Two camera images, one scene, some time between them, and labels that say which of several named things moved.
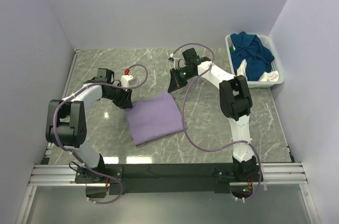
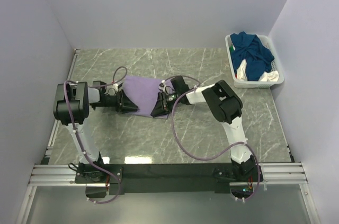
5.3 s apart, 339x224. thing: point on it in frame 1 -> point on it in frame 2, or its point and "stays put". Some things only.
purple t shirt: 152,118 -> 143,91
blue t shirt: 258,57 stays put
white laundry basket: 276,65 stays put
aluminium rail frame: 44,174 stays put
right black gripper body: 176,79 -> 163,101
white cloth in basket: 268,76 stays put
